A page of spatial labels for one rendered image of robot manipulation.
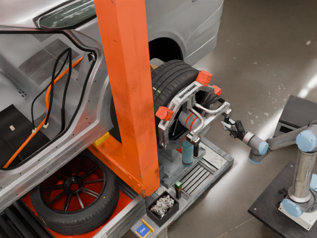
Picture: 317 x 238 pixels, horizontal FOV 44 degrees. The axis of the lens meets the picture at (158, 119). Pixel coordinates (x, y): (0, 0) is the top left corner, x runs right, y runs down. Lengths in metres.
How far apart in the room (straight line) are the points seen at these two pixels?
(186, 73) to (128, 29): 1.09
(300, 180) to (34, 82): 2.04
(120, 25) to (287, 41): 3.48
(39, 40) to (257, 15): 2.93
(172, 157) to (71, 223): 1.05
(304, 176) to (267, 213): 0.62
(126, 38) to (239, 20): 3.55
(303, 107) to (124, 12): 2.45
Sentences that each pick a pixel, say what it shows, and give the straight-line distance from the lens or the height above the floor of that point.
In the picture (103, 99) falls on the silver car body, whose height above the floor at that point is 1.09.
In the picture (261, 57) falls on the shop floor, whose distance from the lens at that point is 4.74.
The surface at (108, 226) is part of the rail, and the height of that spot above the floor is 0.39.
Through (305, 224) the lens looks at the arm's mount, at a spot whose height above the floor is 0.35.
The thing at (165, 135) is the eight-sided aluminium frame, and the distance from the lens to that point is 2.78.
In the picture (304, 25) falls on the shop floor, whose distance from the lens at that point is 5.31.
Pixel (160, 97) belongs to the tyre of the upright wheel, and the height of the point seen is 1.13.
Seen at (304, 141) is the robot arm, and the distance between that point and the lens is 2.48.
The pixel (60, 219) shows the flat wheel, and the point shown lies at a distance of 3.00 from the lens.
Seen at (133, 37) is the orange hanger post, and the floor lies 1.97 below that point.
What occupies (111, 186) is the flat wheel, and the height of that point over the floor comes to 0.50.
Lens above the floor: 3.11
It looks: 51 degrees down
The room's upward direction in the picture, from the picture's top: 4 degrees counter-clockwise
